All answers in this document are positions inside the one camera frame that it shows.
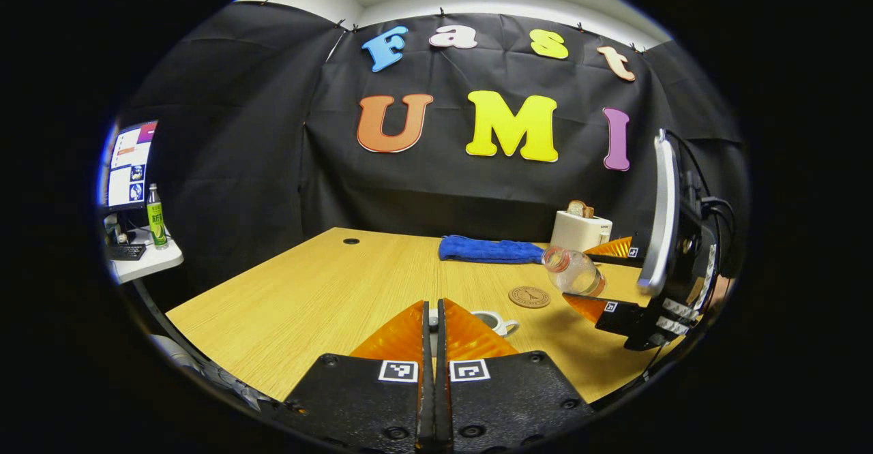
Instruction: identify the clear plastic water bottle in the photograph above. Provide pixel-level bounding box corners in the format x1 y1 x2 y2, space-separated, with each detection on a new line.
542 246 606 298

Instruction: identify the computer monitor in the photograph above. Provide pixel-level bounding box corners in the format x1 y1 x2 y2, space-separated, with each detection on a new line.
102 120 159 213

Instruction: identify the black backdrop cloth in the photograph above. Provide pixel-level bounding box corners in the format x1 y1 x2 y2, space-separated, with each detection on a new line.
119 1 748 312

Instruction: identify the green drink bottle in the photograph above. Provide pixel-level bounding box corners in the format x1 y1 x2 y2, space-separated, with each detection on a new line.
146 183 168 250

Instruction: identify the white side desk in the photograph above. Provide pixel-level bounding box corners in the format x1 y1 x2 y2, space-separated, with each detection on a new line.
106 226 185 284

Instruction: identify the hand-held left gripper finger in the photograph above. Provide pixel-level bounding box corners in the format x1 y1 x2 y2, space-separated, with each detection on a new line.
282 299 435 454
436 297 596 454

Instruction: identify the white toaster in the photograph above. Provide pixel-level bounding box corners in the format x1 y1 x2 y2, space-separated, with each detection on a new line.
550 210 613 254

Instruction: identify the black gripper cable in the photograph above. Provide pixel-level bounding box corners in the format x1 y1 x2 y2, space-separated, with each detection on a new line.
665 130 737 277

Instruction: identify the blue towel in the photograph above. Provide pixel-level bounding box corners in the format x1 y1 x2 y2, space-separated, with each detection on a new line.
438 234 546 265

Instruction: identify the round cork coaster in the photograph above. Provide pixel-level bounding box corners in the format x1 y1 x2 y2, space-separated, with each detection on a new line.
508 286 550 309

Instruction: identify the white teacup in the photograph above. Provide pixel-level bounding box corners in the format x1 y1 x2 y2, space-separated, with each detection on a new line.
471 309 520 338

